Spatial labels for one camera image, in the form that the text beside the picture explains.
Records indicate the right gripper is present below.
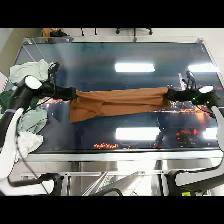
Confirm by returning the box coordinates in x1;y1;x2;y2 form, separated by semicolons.
165;87;188;103

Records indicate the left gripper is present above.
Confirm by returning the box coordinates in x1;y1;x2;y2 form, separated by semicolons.
53;85;78;102

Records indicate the brown garment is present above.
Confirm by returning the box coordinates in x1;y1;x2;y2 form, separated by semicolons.
68;86;172;124

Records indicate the pale green garment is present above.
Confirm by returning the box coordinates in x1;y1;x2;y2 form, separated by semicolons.
17;105;49;135
8;58;52;85

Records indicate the dark green garment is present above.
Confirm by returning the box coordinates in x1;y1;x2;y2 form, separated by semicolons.
0;89;40;115

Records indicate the white garment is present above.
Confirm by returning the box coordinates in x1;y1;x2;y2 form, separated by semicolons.
13;131;45;162

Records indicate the black office chair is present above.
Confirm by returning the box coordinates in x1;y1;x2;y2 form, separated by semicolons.
115;27;154;37

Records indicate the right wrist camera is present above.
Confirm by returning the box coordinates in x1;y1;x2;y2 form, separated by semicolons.
184;69;198;90

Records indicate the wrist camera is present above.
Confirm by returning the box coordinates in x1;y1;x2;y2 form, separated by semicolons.
47;61;61;84
184;69;198;90

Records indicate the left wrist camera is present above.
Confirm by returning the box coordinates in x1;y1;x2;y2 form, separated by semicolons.
47;61;61;84

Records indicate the black cable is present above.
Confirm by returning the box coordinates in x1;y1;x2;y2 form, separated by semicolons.
15;132;51;196

